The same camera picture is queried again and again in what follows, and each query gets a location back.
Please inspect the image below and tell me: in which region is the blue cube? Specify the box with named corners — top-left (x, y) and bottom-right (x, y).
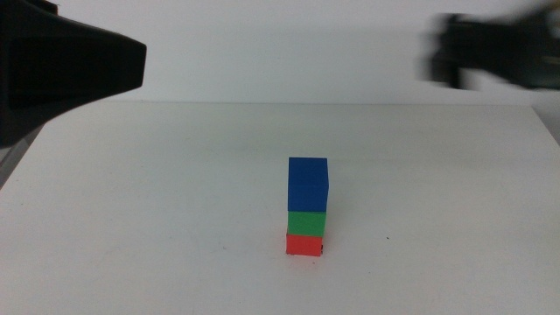
top-left (287, 157), bottom-right (329, 214)

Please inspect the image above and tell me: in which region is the green cube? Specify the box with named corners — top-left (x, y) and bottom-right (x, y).
top-left (287, 211), bottom-right (328, 239)

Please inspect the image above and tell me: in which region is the red cube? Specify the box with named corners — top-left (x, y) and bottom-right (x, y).
top-left (285, 234), bottom-right (325, 257)

